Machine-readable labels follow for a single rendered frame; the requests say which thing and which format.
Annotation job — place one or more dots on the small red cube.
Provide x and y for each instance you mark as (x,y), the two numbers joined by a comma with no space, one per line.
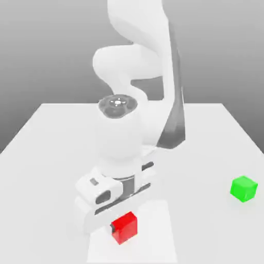
(125,228)

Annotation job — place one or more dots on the small green cube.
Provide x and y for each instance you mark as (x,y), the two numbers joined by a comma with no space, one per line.
(243,188)

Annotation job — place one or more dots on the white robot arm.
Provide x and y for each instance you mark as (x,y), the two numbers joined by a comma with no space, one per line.
(123,134)

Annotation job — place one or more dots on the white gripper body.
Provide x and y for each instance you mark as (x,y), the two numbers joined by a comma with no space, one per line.
(115,214)

